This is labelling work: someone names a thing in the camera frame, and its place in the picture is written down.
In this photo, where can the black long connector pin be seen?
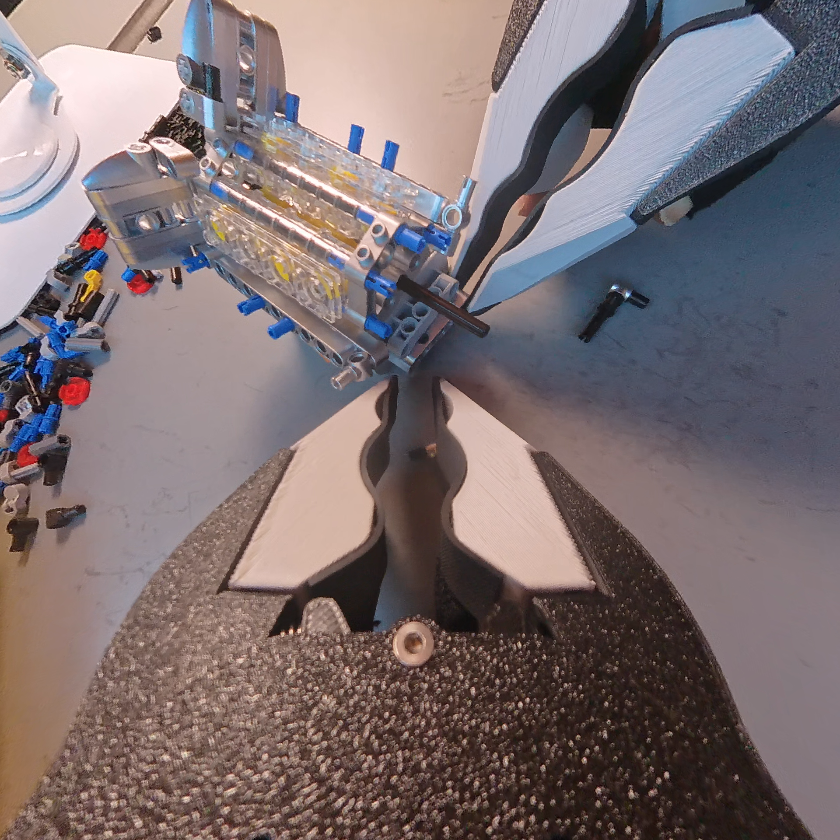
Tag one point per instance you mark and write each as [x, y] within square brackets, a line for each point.
[601, 319]

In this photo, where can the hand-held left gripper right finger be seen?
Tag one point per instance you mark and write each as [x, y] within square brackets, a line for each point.
[525, 519]

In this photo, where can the small black connector pin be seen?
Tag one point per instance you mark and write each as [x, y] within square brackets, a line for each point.
[421, 452]

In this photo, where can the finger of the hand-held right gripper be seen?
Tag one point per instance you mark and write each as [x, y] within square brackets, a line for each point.
[551, 79]
[670, 145]

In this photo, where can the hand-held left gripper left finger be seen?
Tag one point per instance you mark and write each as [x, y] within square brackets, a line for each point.
[309, 519]

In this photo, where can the pile of small black parts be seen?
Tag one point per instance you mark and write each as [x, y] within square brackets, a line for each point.
[171, 127]

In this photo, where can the toy engine model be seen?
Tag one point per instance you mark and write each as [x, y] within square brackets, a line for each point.
[302, 223]

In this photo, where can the scattered small coloured parts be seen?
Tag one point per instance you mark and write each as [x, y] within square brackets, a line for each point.
[46, 381]

